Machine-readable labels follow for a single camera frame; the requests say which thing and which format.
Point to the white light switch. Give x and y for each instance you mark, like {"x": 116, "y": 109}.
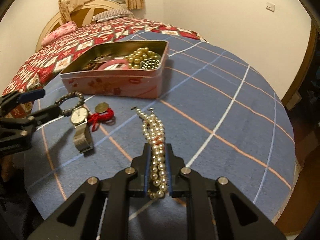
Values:
{"x": 270, "y": 6}

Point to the red patterned bedspread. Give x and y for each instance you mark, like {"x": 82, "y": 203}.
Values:
{"x": 62, "y": 52}

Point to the striped pillow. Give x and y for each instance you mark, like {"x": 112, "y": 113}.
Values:
{"x": 112, "y": 14}

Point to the pink tin box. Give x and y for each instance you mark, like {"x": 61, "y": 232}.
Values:
{"x": 112, "y": 83}

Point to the brown wooden door frame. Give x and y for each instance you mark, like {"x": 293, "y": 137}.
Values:
{"x": 305, "y": 67}

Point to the pink pillow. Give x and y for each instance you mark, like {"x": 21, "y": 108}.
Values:
{"x": 58, "y": 32}

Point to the cream arched headboard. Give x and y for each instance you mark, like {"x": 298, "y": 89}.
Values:
{"x": 50, "y": 27}

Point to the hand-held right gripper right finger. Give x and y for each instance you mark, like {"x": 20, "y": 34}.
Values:
{"x": 170, "y": 170}

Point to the silver wristwatch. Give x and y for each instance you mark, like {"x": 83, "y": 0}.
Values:
{"x": 78, "y": 116}

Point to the small beige box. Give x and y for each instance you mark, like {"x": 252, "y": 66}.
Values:
{"x": 293, "y": 100}

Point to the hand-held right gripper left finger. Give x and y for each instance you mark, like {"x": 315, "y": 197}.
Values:
{"x": 147, "y": 170}

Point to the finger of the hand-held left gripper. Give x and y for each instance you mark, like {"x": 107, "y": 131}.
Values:
{"x": 42, "y": 113}
{"x": 32, "y": 95}

